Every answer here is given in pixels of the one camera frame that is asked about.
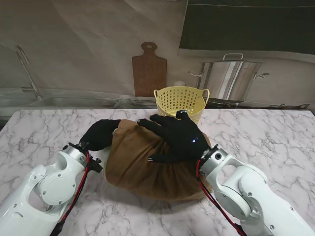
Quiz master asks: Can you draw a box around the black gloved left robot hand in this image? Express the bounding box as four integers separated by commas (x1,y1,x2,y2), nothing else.
80,118,123,152

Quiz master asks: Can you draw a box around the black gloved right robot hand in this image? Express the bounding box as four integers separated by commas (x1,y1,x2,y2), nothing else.
136,110,212,165

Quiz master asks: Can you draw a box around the white pillow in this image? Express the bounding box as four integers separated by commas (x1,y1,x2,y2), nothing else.
94,127,118,173

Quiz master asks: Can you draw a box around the brown pillowcase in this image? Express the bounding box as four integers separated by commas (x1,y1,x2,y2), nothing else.
105,119,214,203

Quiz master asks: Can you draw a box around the yellow perforated laundry basket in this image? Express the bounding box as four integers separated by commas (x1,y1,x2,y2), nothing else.
154,86,210,126

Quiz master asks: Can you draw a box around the black stove grate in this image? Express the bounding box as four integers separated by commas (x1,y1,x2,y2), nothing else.
205,97,311,110

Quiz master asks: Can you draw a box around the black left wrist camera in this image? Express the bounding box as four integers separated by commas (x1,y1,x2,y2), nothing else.
88,157,103,173

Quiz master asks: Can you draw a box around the red black left arm cable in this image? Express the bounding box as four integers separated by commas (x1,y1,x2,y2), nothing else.
50,149,92,236

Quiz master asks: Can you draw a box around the red black arm cable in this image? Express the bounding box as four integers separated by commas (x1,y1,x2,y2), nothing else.
195,158,247,236
50,149,92,236

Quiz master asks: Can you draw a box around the red black right arm cable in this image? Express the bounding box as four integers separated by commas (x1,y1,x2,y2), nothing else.
195,158,247,236

